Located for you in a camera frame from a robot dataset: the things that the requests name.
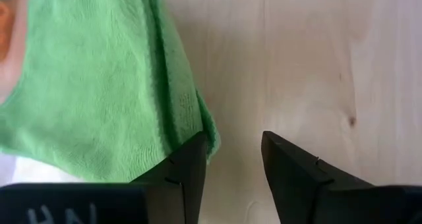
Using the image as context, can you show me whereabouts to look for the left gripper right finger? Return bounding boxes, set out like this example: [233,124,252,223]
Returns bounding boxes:
[261,130,422,224]

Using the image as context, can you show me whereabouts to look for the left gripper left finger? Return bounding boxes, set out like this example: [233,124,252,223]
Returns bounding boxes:
[0,130,208,224]

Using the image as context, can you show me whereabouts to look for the green microfiber towel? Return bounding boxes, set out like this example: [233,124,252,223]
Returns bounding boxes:
[0,0,221,184]

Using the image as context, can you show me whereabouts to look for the orange plastic basket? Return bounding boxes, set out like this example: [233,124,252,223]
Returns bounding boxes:
[0,1,15,63]

